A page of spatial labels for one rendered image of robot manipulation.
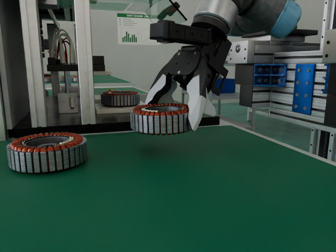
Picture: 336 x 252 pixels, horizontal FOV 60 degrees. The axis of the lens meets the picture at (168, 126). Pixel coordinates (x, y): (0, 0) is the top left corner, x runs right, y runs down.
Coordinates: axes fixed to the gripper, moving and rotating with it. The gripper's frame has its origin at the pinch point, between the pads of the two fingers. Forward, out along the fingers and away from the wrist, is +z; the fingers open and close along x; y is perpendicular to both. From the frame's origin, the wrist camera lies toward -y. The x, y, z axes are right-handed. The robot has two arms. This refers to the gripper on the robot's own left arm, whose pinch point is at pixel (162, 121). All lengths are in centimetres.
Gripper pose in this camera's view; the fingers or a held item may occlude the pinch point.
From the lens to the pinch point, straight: 49.9
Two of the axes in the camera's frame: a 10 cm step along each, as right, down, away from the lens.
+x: -6.5, -1.5, 7.4
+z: -3.7, 9.2, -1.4
